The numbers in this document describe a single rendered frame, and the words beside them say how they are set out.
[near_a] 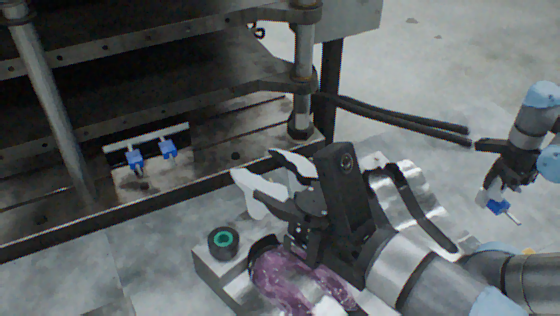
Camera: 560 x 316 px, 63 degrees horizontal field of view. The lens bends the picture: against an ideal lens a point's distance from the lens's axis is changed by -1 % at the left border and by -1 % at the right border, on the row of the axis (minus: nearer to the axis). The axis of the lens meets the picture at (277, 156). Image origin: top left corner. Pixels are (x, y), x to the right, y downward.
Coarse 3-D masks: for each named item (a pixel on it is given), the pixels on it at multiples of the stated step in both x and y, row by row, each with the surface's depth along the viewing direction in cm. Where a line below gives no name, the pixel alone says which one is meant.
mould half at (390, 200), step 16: (368, 160) 149; (384, 160) 149; (384, 176) 133; (416, 176) 134; (384, 192) 130; (416, 192) 132; (432, 192) 133; (384, 208) 128; (400, 208) 129; (432, 208) 130; (400, 224) 126; (416, 224) 126; (448, 224) 126; (432, 240) 122; (464, 240) 121; (448, 256) 118
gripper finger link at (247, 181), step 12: (240, 168) 59; (240, 180) 58; (252, 180) 57; (264, 180) 57; (252, 192) 56; (264, 192) 55; (276, 192) 55; (252, 204) 59; (252, 216) 60; (264, 216) 59
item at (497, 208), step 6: (480, 192) 126; (480, 198) 127; (504, 198) 125; (480, 204) 128; (486, 204) 126; (492, 204) 124; (498, 204) 123; (504, 204) 123; (510, 204) 124; (492, 210) 125; (498, 210) 123; (504, 210) 123; (510, 216) 122; (516, 222) 120
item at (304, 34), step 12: (300, 0) 134; (312, 0) 134; (312, 24) 139; (300, 36) 141; (312, 36) 142; (300, 48) 144; (312, 48) 145; (300, 60) 147; (312, 60) 149; (300, 72) 149; (300, 96) 156; (300, 108) 159; (300, 120) 163; (288, 132) 169; (300, 132) 164; (312, 132) 168
